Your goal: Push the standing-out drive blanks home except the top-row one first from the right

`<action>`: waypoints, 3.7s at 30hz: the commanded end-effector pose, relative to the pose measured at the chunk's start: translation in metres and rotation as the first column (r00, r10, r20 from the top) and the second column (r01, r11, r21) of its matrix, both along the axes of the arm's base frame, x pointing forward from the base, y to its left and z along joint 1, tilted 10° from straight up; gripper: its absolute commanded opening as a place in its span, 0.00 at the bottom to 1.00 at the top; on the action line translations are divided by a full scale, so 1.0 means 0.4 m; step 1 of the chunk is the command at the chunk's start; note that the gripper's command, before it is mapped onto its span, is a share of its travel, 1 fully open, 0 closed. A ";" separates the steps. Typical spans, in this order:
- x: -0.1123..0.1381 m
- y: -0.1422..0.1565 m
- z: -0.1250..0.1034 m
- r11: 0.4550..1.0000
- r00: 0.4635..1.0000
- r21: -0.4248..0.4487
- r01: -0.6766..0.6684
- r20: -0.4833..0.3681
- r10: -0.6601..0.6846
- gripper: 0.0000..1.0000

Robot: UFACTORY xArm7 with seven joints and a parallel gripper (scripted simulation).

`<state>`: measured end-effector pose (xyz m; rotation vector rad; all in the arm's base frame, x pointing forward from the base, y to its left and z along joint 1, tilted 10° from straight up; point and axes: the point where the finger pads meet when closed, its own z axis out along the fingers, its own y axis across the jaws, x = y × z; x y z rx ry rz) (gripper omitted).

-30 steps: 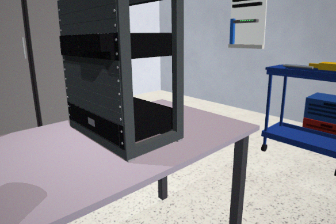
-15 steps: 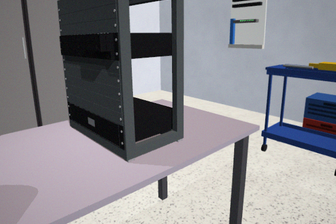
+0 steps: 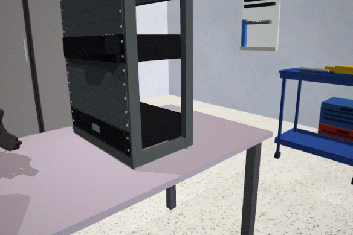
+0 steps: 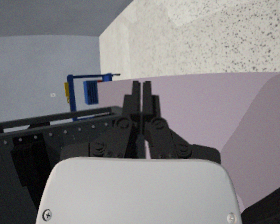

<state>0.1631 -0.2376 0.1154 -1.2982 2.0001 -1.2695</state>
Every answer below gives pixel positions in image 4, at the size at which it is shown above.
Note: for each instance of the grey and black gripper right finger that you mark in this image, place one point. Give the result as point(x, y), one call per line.
point(166, 143)

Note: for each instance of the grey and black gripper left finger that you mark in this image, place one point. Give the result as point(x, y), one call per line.
point(114, 142)

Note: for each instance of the black server rack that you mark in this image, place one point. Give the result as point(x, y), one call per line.
point(34, 168)

